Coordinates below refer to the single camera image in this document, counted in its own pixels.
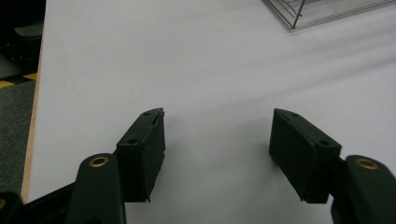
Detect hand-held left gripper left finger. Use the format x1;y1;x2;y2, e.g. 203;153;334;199
115;107;166;203

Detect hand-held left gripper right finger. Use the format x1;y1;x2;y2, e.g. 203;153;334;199
268;107;343;205

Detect clear acrylic box case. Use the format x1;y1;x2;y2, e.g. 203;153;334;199
261;0;396;33

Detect wooden table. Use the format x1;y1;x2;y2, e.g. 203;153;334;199
20;43;43;203

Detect white table mat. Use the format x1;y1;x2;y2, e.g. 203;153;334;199
27;0;396;224

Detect black stand base yellow stripes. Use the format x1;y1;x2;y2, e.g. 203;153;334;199
0;18;45;90

